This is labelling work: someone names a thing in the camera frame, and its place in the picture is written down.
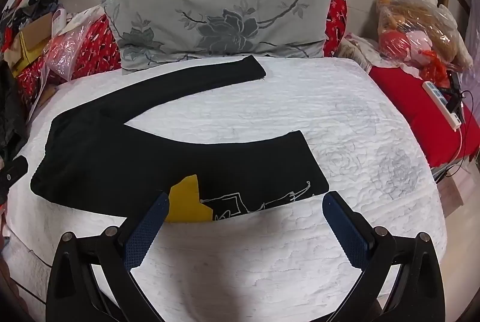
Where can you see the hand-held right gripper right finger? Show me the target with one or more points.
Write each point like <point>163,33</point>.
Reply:
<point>347,232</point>

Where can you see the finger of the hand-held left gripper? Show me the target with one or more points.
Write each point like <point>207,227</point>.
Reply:
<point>11,174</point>

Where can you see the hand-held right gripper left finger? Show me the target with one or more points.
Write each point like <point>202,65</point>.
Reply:
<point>147,228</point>

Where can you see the black pants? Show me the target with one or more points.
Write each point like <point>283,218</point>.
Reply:
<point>112,157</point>

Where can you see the yellow fabric patch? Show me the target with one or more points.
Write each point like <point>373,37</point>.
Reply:
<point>183,204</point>

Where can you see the dark jacket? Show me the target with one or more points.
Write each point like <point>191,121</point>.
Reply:
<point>11,112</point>

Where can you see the clear plastic bag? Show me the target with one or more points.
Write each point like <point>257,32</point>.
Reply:
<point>65,52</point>

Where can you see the cardboard box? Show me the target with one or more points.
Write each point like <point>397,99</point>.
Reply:
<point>33,37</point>

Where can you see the white quilted bedspread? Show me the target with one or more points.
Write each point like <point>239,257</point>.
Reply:
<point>262,112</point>

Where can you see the white power strip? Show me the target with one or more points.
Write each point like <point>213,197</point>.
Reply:
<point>440,102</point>

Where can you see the pile of clothes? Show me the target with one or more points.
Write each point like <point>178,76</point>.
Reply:
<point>30,1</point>

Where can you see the plastic bag of stuffed toys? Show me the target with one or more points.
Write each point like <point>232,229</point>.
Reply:
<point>416,29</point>

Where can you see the grey floral pillow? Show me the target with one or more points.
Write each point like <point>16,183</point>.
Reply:
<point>225,18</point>

